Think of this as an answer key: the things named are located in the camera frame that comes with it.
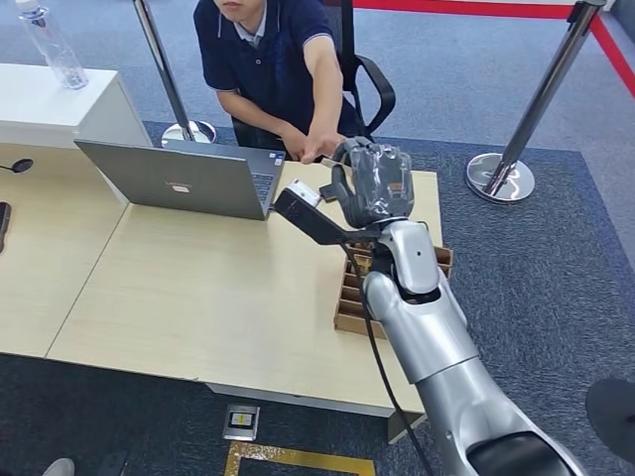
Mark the person's right hand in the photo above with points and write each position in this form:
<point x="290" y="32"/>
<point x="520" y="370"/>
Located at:
<point x="294" y="141"/>

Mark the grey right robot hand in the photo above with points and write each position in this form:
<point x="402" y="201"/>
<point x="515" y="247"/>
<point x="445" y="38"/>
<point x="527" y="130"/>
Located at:
<point x="379" y="184"/>

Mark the person's left hand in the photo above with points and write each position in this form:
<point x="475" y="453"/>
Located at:
<point x="320" y="144"/>

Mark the dark brown card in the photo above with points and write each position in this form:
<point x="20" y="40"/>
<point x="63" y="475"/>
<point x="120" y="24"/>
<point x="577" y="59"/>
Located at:
<point x="328" y="192"/>

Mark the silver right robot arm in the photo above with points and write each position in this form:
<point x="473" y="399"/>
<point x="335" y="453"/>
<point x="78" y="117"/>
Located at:
<point x="431" y="328"/>

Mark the person's right forearm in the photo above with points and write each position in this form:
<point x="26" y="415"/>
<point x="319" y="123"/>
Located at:
<point x="248" y="113"/>

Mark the person's left forearm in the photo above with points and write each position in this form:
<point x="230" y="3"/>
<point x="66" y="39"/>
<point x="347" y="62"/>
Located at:
<point x="325" y="105"/>

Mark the person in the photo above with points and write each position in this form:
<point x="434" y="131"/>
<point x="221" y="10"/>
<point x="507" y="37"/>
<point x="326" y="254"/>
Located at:
<point x="268" y="66"/>

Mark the wooden slotted card tray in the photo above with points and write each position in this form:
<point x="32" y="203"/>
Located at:
<point x="347" y="315"/>

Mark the black office chair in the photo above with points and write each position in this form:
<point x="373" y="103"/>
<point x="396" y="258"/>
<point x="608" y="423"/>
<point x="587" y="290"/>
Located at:
<point x="382" y="85"/>

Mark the grey laptop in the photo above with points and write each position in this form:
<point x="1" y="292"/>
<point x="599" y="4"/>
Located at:
<point x="174" y="180"/>

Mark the red barrier belt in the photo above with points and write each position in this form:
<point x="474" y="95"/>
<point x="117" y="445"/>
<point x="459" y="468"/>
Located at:
<point x="615" y="56"/>
<point x="471" y="8"/>

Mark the silver floor socket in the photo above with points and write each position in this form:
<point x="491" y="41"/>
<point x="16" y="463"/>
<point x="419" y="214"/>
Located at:
<point x="241" y="422"/>

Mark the yellow floor tape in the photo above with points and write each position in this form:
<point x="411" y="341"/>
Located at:
<point x="297" y="456"/>

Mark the white cabinet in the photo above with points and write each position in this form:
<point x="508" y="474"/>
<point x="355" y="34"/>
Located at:
<point x="50" y="105"/>

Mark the clear plastic water bottle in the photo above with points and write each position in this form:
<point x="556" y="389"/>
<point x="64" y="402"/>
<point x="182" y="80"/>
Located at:
<point x="52" y="46"/>

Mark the black round object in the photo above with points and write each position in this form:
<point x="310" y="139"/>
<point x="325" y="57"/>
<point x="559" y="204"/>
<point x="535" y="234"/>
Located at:
<point x="612" y="417"/>

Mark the black flat device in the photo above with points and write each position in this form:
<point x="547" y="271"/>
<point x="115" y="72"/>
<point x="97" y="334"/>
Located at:
<point x="4" y="226"/>

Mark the pale grey rounded object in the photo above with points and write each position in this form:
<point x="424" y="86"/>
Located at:
<point x="58" y="468"/>

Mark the chrome stanchion post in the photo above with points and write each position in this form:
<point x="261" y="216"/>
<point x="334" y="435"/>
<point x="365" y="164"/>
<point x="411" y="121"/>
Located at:
<point x="540" y="98"/>
<point x="164" y="72"/>

